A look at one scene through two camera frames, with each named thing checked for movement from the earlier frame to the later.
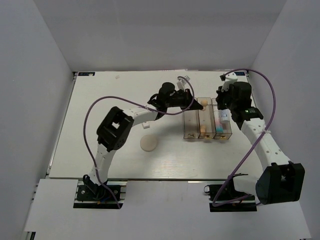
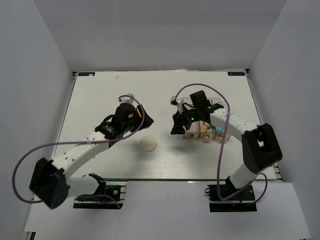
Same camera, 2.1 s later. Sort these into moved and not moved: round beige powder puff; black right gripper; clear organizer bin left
Moved: black right gripper
Not moved: clear organizer bin left; round beige powder puff
